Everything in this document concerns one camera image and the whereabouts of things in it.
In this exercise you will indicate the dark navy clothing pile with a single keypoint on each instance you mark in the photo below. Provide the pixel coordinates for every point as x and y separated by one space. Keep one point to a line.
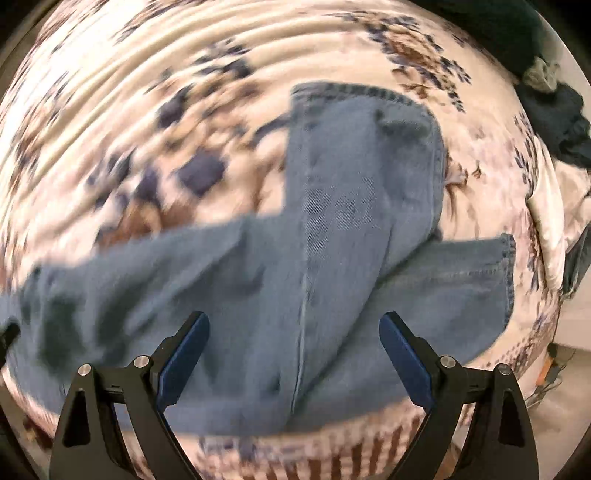
558 120

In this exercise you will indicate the floral bed blanket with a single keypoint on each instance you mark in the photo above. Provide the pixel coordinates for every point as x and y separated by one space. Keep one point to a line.
130 119

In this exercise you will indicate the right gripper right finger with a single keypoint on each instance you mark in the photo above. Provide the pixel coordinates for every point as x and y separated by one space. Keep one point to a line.
500 443

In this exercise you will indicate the light green cloth item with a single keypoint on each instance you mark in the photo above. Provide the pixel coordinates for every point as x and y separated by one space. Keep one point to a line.
542 76

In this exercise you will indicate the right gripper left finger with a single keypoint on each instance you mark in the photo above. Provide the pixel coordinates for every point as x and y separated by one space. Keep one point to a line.
89 443

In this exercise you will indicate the blue denim jeans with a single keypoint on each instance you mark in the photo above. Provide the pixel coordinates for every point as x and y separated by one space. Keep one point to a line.
295 298

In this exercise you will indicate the folded grey-blue jeans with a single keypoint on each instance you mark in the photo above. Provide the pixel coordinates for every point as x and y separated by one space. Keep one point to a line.
577 263

